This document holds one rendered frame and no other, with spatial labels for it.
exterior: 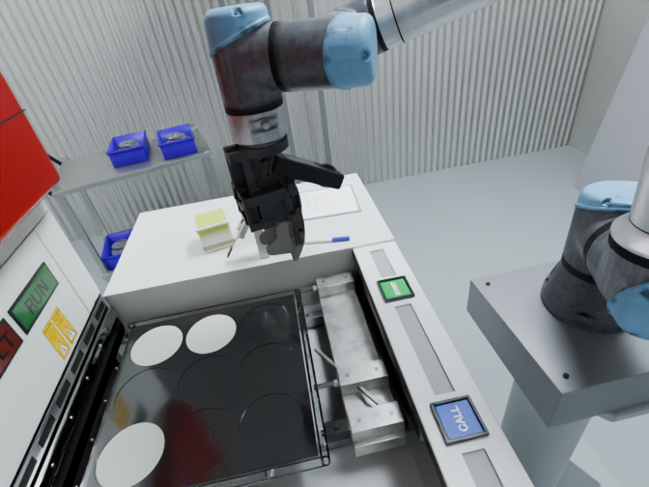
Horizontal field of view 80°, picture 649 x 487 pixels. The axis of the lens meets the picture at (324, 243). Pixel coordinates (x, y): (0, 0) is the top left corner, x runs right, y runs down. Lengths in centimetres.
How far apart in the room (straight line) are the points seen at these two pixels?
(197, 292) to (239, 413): 30
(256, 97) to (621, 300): 50
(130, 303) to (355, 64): 68
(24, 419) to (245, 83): 54
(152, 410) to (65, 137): 255
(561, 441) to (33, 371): 101
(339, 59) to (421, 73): 260
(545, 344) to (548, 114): 305
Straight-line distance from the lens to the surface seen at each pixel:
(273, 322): 79
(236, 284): 86
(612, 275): 61
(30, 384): 73
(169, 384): 77
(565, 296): 78
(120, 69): 288
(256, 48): 48
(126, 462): 72
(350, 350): 74
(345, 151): 301
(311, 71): 46
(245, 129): 50
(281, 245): 60
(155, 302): 91
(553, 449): 110
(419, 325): 68
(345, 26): 46
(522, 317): 79
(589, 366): 74
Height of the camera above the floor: 146
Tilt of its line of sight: 35 degrees down
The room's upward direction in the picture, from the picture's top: 8 degrees counter-clockwise
